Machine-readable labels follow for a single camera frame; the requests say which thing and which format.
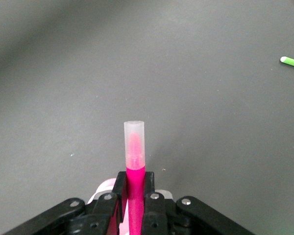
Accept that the pink marker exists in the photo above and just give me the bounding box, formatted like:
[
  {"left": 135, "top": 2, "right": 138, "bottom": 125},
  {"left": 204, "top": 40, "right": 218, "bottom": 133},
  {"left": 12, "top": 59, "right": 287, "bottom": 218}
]
[{"left": 123, "top": 120, "right": 146, "bottom": 235}]

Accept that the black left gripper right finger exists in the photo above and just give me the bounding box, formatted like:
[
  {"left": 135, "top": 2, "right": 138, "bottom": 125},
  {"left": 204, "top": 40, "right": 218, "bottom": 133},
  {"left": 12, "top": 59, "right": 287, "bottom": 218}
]
[{"left": 141, "top": 171, "right": 257, "bottom": 235}]

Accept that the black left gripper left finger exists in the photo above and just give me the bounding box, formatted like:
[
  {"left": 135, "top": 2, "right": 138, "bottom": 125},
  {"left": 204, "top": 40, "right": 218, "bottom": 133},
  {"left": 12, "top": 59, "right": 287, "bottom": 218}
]
[{"left": 4, "top": 171, "right": 128, "bottom": 235}]

